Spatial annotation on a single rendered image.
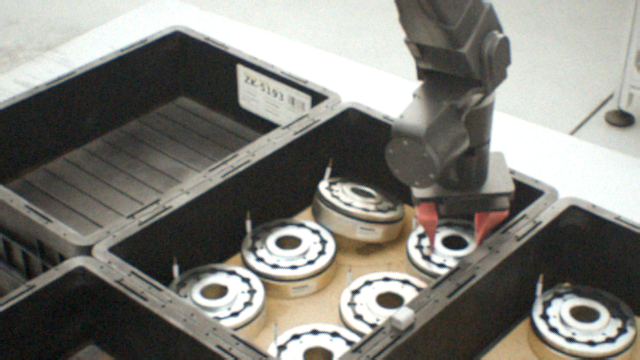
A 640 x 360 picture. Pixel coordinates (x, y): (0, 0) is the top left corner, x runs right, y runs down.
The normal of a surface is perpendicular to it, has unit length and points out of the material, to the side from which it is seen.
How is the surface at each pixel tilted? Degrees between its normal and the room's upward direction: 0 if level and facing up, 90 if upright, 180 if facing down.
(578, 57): 0
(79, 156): 0
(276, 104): 90
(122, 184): 0
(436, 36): 121
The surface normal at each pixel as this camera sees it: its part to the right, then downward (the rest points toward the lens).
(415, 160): -0.58, 0.54
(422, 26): -0.46, 0.84
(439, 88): -0.15, -0.81
